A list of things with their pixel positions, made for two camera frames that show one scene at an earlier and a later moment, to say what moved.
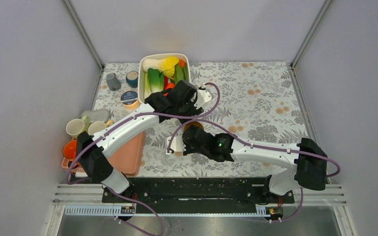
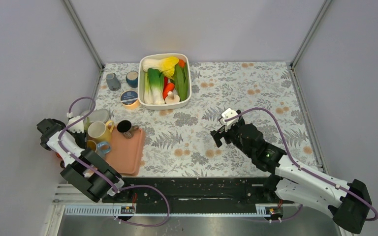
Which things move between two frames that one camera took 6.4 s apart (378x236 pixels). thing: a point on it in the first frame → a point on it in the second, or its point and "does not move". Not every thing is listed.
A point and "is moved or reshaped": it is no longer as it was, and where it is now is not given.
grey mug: [113, 83] does not move
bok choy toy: [153, 82] does not move
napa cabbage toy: [167, 65] does not move
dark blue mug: [132, 77] does not move
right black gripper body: [190, 148] → [232, 135]
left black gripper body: [188, 107] → [80, 138]
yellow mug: [96, 126] does not move
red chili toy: [165, 81] does not move
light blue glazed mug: [194, 123] is moved or reshaped
